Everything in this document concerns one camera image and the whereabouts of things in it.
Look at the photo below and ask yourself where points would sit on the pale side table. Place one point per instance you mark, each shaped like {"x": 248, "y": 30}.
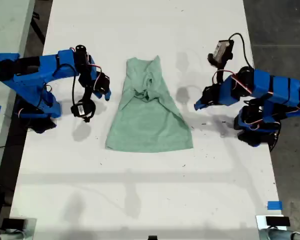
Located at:
{"x": 5, "y": 25}

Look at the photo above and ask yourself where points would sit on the small black box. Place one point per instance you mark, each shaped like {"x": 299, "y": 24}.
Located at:
{"x": 13, "y": 223}
{"x": 277, "y": 220}

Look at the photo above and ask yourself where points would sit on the black camera stalk gripper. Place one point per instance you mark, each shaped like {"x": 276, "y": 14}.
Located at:
{"x": 221, "y": 67}
{"x": 87, "y": 92}

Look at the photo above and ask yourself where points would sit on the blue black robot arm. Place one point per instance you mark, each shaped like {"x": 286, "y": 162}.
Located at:
{"x": 40, "y": 72}
{"x": 280, "y": 87}

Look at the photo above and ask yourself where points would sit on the black stand leg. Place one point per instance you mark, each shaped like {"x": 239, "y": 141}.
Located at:
{"x": 37, "y": 27}

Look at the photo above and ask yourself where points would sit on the pale green T-shirt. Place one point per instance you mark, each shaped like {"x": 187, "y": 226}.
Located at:
{"x": 150, "y": 125}

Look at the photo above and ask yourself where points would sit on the silver mounting plate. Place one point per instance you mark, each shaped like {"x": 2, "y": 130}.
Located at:
{"x": 261, "y": 221}
{"x": 31, "y": 230}

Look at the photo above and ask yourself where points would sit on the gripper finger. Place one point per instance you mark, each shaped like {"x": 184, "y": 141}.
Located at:
{"x": 202, "y": 103}
{"x": 98, "y": 95}
{"x": 108, "y": 95}

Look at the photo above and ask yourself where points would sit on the long blue tape strip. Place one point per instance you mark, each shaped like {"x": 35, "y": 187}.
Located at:
{"x": 5, "y": 57}

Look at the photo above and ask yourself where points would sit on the blue tape square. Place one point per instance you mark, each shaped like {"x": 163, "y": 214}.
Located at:
{"x": 275, "y": 205}

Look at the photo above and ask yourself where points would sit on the small black clamp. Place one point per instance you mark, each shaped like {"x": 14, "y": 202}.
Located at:
{"x": 152, "y": 237}

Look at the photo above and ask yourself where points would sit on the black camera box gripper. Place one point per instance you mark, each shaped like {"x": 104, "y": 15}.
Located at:
{"x": 81, "y": 110}
{"x": 221, "y": 50}

